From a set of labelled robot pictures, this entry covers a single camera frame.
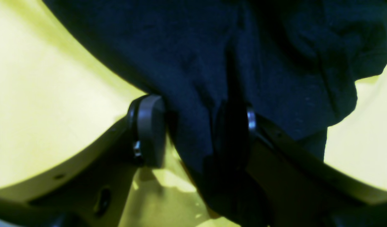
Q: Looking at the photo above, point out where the black T-shirt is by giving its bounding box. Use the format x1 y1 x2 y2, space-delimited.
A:
44 0 387 227

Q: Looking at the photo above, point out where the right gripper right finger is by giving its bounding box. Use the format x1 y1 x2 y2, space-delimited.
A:
217 101 387 227

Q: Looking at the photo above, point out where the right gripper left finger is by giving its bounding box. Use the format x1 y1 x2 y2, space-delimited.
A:
0 95 166 227

